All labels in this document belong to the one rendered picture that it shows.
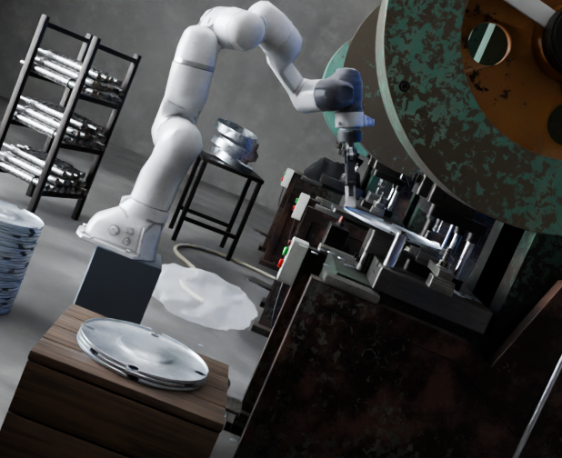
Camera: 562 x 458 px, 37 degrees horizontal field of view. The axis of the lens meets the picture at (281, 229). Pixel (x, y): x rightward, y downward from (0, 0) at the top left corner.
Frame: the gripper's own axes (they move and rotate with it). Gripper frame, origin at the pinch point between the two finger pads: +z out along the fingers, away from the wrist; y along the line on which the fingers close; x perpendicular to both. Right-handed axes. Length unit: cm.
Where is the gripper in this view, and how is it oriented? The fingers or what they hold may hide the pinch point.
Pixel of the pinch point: (350, 196)
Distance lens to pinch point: 257.0
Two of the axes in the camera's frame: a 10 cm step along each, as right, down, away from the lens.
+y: 0.0, 1.2, -9.9
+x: 10.0, -0.3, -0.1
